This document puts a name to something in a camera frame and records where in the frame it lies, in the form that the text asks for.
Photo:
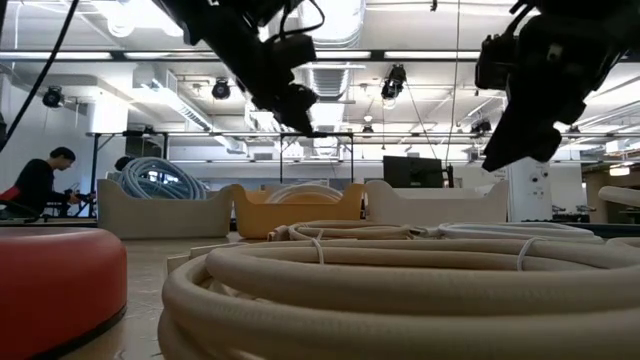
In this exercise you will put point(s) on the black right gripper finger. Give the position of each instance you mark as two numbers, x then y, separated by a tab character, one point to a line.
525	135

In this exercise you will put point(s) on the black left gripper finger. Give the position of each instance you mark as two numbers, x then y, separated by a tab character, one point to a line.
297	107

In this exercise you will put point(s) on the black bench robot arm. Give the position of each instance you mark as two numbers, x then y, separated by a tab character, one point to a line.
82	197

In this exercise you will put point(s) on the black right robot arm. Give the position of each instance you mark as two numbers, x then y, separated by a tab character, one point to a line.
620	15

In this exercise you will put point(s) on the black ceiling spotlight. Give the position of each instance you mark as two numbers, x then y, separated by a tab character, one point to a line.
221	89
53	97
393	82
481	126

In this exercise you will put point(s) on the white column with sockets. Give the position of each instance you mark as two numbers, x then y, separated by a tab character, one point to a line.
530	190

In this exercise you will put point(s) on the yellow-orange plastic storage bin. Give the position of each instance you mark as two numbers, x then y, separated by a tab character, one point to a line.
280	217

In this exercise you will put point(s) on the black monitor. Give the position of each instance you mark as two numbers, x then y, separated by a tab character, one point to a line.
412	171

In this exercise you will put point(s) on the person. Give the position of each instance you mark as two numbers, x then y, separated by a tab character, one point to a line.
35	185
124	163

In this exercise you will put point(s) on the white plastic storage bin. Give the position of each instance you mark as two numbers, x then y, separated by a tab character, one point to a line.
160	220

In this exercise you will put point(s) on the red desk lamp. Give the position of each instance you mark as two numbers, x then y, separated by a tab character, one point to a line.
55	285

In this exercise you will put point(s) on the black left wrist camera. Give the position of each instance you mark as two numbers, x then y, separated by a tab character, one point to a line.
295	52

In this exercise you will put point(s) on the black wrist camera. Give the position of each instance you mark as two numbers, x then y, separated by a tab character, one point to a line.
295	52
495	62

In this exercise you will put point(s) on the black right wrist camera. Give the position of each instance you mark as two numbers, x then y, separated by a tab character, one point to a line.
495	62

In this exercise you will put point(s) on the white ceiling duct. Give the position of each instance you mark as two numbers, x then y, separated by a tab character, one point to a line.
175	100

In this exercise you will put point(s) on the silver ceiling air duct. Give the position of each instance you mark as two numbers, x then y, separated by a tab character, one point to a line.
332	30

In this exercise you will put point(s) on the black background rig frame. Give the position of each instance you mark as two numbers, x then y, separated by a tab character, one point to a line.
94	170

